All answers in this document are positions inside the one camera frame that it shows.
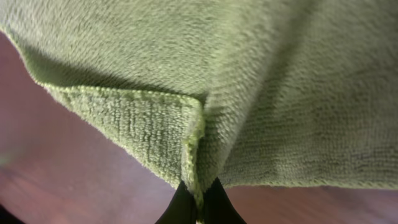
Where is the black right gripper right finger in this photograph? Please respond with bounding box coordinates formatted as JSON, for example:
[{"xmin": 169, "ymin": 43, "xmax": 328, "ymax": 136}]
[{"xmin": 203, "ymin": 178, "xmax": 246, "ymax": 224}]

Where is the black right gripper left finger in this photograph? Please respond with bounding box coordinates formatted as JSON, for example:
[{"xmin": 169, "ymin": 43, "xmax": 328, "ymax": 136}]
[{"xmin": 155, "ymin": 181, "xmax": 197, "ymax": 224}]

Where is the light green microfiber cloth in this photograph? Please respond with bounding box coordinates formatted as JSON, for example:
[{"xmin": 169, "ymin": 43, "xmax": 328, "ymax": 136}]
[{"xmin": 1, "ymin": 0, "xmax": 397, "ymax": 211}]

